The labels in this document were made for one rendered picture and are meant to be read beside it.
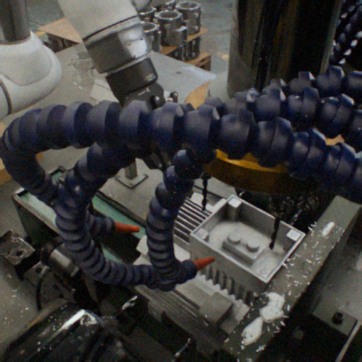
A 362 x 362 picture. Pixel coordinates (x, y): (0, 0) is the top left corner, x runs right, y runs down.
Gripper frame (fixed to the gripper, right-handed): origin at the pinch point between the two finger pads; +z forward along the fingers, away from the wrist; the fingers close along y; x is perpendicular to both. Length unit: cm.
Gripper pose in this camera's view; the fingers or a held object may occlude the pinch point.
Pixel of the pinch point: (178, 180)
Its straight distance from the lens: 67.2
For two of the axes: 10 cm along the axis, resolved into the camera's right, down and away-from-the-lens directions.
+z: 3.8, 8.6, 3.5
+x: -6.7, 0.0, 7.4
